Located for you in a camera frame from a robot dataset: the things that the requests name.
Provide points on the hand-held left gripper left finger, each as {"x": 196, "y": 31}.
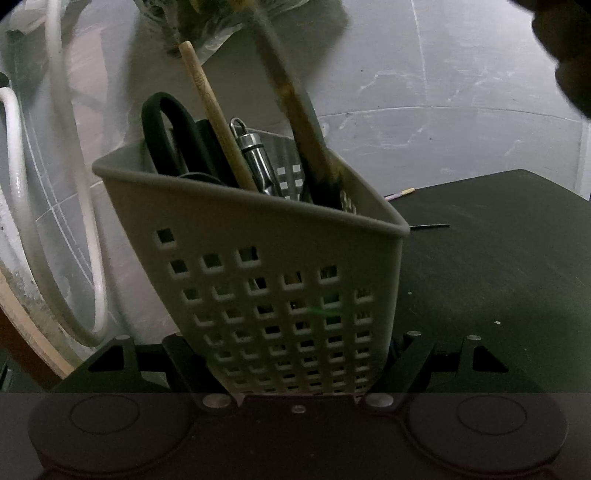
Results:
{"x": 189, "y": 364}

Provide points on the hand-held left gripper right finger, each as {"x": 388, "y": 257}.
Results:
{"x": 408, "y": 364}

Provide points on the thin black stick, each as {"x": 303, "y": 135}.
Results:
{"x": 429, "y": 226}

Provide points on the white perforated plastic basket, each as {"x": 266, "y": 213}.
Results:
{"x": 277, "y": 240}

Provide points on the dark round utensil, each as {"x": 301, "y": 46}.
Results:
{"x": 198, "y": 177}

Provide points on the plastic bag of dried leaves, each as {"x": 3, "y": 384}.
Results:
{"x": 207, "y": 23}

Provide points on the wooden door frame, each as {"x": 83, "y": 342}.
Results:
{"x": 27, "y": 332}

